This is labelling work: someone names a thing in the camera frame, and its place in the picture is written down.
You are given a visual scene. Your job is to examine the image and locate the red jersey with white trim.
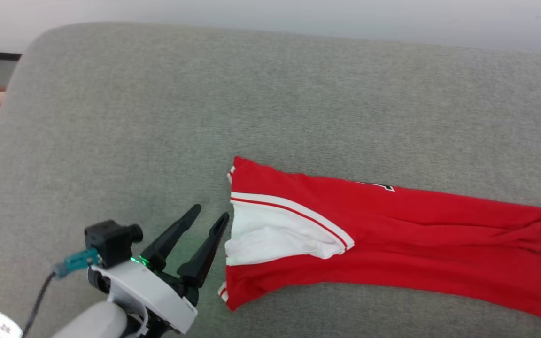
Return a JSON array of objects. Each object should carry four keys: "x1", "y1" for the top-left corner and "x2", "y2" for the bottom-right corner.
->
[{"x1": 217, "y1": 156, "x2": 541, "y2": 328}]

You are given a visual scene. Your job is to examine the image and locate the teal cable connector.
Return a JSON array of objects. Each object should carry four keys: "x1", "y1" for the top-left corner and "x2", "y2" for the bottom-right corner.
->
[{"x1": 54, "y1": 247, "x2": 100, "y2": 277}]

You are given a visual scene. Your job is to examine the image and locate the white label tag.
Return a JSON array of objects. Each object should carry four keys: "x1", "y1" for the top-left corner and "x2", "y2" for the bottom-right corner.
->
[{"x1": 0, "y1": 312, "x2": 23, "y2": 338}]

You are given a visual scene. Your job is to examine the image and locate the thin black camera cable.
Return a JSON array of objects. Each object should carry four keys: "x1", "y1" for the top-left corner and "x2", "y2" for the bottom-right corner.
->
[{"x1": 21, "y1": 270, "x2": 60, "y2": 338}]

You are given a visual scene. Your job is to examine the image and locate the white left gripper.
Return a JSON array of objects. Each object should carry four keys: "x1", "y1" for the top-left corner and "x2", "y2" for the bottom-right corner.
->
[{"x1": 87, "y1": 204, "x2": 231, "y2": 338}]

